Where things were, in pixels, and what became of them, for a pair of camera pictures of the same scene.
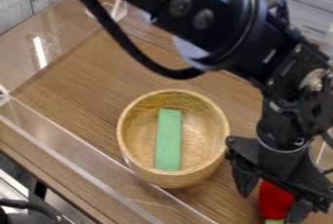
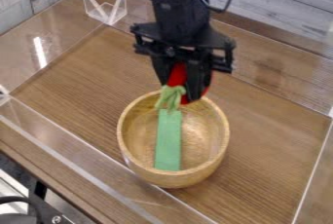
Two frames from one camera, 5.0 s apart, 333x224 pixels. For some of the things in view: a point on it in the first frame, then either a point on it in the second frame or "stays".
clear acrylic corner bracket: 117,9 stays
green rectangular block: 167,140 stays
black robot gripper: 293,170 -> 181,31
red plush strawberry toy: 276,203 -> 173,92
